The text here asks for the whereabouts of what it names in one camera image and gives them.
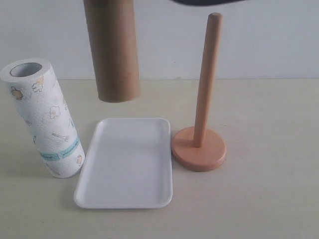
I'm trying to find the brown cardboard tube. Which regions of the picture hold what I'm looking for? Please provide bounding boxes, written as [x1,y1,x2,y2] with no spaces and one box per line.
[83,0,140,103]

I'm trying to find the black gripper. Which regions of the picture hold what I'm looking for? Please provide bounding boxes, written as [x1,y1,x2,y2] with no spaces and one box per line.
[172,0,243,5]

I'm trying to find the white printed paper towel roll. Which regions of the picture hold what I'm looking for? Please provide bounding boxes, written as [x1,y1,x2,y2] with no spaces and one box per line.
[0,58,85,178]

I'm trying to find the wooden paper towel holder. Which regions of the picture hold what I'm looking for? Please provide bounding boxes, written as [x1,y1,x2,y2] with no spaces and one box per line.
[171,12,226,172]

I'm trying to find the white rectangular plastic tray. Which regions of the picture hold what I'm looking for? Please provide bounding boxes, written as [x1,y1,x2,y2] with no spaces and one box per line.
[74,118,173,209]

